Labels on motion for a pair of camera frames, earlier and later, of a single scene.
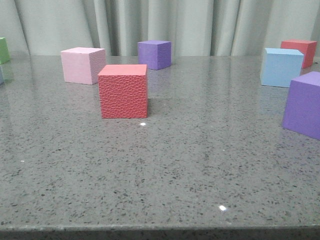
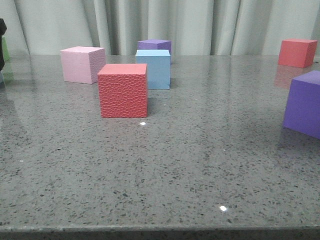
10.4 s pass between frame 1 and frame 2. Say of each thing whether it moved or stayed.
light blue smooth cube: moved
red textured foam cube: stayed
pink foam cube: stayed
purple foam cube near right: stayed
